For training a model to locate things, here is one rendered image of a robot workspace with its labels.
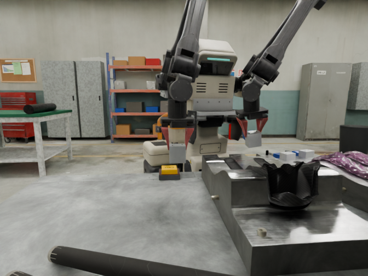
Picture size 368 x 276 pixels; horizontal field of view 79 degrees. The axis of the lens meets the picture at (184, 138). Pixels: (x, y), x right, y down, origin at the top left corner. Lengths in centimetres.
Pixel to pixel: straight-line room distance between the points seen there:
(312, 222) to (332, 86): 632
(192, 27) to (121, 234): 58
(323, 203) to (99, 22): 642
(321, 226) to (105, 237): 45
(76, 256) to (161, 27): 610
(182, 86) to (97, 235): 40
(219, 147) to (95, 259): 93
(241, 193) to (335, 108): 640
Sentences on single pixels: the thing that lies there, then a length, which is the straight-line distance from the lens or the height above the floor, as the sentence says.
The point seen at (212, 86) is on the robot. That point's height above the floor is 116.
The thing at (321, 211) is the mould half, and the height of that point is 86.
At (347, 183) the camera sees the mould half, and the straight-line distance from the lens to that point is 81.
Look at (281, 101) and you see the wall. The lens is 672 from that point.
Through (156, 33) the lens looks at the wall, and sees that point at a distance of 633.
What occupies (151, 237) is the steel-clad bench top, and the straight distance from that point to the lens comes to 55.
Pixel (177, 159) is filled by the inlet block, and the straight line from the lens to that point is 69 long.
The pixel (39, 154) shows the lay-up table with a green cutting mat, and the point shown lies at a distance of 363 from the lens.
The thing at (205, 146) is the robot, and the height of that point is 85.
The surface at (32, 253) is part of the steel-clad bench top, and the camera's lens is 59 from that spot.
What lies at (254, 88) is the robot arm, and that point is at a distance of 74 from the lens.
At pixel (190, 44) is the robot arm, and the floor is 125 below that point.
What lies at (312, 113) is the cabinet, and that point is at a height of 73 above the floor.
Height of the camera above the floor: 110
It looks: 10 degrees down
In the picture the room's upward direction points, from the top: straight up
